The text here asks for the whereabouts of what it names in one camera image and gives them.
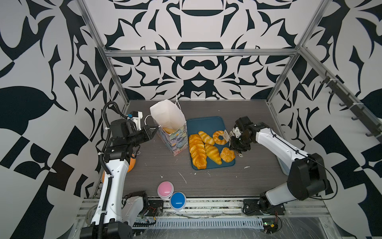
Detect floral white paper bag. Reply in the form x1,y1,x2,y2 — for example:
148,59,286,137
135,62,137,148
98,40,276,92
149,100,188,156

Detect knotted round bun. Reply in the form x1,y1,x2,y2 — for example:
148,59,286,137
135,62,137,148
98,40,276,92
220,147,236,163

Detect ring-shaped bread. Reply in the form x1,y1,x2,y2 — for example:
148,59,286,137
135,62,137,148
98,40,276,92
212,130,228,145

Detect large striped croissant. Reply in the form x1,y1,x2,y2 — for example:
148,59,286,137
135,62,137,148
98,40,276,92
205,143,222,165

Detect small striped croissant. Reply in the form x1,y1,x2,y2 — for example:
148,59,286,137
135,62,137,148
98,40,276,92
198,131,215,145

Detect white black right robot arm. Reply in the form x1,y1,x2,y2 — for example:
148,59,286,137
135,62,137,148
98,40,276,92
229,116,332,216

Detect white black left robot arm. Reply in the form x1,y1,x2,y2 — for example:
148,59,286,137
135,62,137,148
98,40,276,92
80,101,159,239

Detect long braided bread loaf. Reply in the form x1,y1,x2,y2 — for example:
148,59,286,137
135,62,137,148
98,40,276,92
189,134,207,170

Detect orange plush toy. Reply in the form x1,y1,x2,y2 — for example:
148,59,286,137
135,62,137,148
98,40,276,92
101,158,136,183

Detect light blue oval pad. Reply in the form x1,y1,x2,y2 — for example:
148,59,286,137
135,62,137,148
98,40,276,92
277,157,290,176

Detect pink round button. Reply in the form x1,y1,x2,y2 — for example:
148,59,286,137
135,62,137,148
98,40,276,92
157,181,174,199

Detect blue round button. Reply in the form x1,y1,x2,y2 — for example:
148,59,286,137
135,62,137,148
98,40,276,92
170,192,187,211

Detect green circuit board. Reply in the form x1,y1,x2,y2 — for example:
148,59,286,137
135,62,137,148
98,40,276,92
263,221,282,235

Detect black hook rack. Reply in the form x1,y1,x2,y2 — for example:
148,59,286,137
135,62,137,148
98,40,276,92
320,70,382,144

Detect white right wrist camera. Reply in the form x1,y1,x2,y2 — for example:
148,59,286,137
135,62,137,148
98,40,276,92
232,127,241,138

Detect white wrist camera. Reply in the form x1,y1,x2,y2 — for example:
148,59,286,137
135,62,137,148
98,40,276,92
127,111,143,131
232,127,241,138

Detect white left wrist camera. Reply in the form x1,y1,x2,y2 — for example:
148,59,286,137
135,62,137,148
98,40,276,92
127,111,143,131

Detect white slotted cable duct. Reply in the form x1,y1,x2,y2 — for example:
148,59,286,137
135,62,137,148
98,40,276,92
133,218,264,230

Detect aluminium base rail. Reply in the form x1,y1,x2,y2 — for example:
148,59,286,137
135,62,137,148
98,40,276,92
76,195,332,219

